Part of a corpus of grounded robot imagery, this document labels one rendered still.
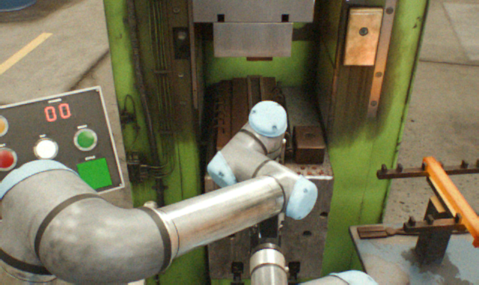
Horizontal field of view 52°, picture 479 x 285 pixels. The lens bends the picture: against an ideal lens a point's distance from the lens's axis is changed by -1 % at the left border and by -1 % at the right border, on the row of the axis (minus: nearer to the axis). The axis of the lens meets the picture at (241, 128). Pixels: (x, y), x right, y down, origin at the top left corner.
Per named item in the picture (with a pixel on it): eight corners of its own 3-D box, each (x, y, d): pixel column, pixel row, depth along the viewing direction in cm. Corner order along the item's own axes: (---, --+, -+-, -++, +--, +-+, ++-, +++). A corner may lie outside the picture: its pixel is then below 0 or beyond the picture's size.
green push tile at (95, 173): (112, 185, 131) (105, 157, 130) (83, 192, 128) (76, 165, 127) (111, 184, 133) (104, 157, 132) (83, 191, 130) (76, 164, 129)
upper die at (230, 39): (290, 57, 129) (293, 22, 124) (213, 57, 129) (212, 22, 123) (278, 2, 164) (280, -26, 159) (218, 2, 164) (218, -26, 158)
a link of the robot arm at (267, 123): (238, 118, 98) (266, 90, 101) (238, 142, 107) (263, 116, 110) (269, 141, 95) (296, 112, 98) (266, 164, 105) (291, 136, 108)
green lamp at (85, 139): (94, 149, 129) (91, 136, 126) (76, 149, 128) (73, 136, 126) (96, 143, 131) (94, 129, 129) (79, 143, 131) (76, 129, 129)
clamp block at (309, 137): (323, 164, 149) (325, 146, 145) (296, 164, 148) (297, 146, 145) (318, 141, 159) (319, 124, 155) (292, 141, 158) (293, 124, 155)
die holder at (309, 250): (320, 278, 168) (334, 176, 144) (209, 279, 168) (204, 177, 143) (301, 175, 215) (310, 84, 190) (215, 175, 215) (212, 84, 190)
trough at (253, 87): (268, 145, 144) (268, 141, 144) (250, 145, 144) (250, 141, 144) (261, 78, 179) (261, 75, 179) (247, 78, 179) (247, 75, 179)
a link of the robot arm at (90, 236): (90, 258, 54) (328, 170, 90) (41, 209, 60) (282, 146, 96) (80, 337, 58) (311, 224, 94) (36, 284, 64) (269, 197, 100)
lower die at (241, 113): (284, 164, 148) (285, 141, 144) (217, 164, 148) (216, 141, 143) (274, 95, 183) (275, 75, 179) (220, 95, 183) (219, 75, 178)
